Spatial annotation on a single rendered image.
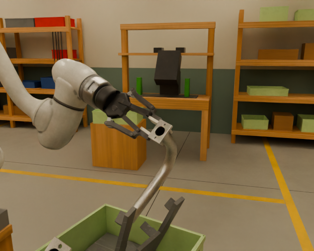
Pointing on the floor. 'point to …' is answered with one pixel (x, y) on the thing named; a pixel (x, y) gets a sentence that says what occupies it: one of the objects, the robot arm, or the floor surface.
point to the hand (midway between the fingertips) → (156, 130)
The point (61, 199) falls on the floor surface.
